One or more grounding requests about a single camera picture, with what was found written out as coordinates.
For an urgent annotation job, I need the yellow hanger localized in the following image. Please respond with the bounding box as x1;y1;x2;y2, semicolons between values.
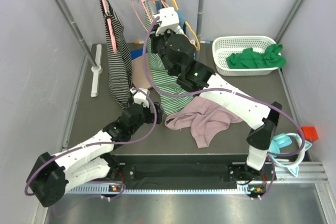
153;0;201;51

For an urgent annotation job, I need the pink tank top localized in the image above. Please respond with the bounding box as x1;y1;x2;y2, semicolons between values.
165;97;243;148

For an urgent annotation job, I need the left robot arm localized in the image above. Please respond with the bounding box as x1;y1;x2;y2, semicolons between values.
26;102;163;207

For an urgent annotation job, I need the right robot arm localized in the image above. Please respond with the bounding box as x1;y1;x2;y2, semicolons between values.
150;32;282;180

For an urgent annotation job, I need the green white striped tank top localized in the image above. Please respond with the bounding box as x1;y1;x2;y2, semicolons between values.
143;0;196;116

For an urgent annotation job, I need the blue tank top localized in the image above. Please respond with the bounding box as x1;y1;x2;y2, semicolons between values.
155;0;200;51

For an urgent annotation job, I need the black white striped tank top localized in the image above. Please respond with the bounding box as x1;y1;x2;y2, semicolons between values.
99;0;133;109

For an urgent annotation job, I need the pink hanger under black top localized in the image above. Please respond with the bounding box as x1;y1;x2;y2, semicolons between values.
101;0;117;54

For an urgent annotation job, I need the blue flat object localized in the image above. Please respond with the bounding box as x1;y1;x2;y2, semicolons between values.
130;49;143;60

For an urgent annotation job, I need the brown cardboard sheet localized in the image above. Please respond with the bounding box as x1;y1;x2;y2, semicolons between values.
132;56;152;89

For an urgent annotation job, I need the blue tipped white pen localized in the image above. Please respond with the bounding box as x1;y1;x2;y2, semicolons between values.
201;40;211;44

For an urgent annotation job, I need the white plastic basket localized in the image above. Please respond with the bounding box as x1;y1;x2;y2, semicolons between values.
212;36;278;77

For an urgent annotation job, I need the green garment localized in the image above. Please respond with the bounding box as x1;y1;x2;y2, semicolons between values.
226;44;287;69

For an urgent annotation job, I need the red cube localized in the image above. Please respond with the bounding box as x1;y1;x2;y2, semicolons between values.
301;126;319;142

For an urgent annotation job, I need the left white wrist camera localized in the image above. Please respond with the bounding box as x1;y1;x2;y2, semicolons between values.
130;88;150;108

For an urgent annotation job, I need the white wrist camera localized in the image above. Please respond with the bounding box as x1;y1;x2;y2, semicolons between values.
154;7;180;36
130;88;150;108

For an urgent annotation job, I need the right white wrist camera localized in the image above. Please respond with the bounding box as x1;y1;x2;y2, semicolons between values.
154;7;180;36

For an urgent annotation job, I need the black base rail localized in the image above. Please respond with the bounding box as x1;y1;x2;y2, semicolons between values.
107;154;273;190

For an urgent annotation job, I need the white slotted cable duct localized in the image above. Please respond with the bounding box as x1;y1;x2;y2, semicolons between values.
66;184;263;196

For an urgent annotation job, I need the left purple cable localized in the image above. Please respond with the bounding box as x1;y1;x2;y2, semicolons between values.
24;87;159;199

